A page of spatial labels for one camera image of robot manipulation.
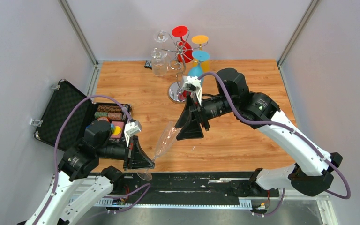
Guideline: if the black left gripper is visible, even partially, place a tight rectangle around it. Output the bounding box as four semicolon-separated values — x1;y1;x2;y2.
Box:
97;134;155;170

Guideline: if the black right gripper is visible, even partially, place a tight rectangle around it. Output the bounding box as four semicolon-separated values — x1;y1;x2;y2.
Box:
174;92;236;140

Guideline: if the clear champagne flute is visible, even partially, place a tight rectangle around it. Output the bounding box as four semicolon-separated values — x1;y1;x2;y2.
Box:
137;121;180;181

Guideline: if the blue wine glass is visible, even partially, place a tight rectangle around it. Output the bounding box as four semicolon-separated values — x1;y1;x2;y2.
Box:
188;50;210;77

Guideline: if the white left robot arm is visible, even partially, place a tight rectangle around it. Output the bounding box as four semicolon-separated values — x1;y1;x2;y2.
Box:
21;120;154;225

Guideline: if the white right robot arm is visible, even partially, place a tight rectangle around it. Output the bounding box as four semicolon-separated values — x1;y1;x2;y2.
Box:
175;68;343;196

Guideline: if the red wine glass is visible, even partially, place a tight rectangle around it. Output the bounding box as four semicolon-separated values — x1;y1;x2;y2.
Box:
172;25;194;63

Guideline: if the clear hanging wine glass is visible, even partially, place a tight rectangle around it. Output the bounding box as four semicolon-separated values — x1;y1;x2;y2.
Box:
151;30;169;77

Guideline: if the chrome wine glass rack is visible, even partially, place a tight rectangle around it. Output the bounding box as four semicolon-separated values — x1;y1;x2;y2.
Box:
167;32;197;104

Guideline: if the yellow wine glass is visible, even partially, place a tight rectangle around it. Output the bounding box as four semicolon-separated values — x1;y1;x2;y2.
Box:
191;35;209;64

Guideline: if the small black clip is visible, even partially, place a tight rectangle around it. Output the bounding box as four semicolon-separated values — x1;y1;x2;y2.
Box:
144;60;152;69

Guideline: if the black poker chip case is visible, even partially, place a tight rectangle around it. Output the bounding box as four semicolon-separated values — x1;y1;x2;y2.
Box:
34;79;128;151

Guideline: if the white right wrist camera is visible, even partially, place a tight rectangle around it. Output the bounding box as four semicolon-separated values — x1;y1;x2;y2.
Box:
180;76;202;105

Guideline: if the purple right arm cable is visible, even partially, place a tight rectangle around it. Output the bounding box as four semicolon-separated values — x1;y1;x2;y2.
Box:
197;71;352;218

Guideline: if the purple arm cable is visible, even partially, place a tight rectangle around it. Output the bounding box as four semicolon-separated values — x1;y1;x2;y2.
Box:
34;94;152;225
197;71;352;218

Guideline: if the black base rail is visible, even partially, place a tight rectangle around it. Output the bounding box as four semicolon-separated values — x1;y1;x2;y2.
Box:
118;172;280;207

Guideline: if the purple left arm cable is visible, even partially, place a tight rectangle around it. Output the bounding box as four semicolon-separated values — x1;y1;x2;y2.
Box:
34;94;152;225

